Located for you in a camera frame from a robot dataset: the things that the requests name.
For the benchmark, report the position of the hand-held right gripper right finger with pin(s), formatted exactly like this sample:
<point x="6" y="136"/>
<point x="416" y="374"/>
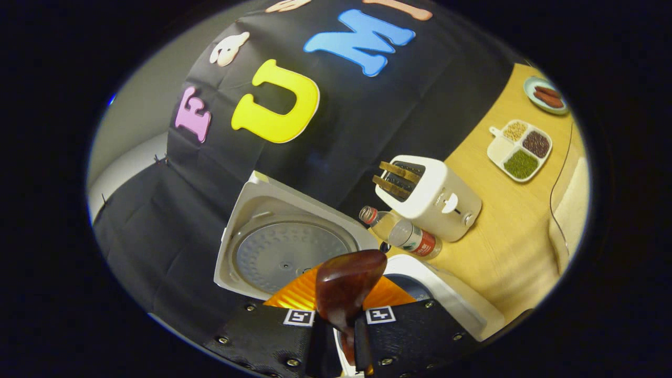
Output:
<point x="409" y="336"/>

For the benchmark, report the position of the white divided grain dish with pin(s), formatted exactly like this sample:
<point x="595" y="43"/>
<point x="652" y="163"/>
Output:
<point x="520" y="163"/>

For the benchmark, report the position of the pale green plate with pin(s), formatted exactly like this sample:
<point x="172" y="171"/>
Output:
<point x="530" y="86"/>

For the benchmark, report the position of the brown meat slice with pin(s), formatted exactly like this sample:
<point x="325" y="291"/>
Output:
<point x="547" y="92"/>
<point x="550" y="101"/>

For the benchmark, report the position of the black backdrop cloth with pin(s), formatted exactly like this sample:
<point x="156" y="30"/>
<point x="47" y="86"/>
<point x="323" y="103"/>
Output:
<point x="315" y="147"/>

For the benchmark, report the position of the clear plastic bottle red label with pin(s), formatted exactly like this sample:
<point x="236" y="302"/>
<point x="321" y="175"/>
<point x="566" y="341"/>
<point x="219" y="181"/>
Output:
<point x="404" y="233"/>

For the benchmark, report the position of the brown toast slice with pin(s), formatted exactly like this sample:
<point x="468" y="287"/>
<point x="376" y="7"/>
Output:
<point x="391" y="186"/>
<point x="399" y="171"/>

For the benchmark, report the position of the clear container of rice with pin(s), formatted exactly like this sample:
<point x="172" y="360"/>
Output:
<point x="572" y="210"/>

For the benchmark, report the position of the dark wooden spoon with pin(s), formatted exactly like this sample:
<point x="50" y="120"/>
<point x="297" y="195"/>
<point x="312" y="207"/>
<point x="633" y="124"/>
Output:
<point x="344" y="283"/>

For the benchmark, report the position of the white rice cooker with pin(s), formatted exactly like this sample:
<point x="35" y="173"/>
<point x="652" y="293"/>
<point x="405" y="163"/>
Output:
<point x="283" y="252"/>

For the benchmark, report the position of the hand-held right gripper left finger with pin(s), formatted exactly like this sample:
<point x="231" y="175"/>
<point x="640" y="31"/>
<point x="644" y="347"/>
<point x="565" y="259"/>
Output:
<point x="262" y="336"/>

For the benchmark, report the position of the white toaster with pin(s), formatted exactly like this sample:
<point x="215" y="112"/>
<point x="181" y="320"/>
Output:
<point x="441" y="205"/>

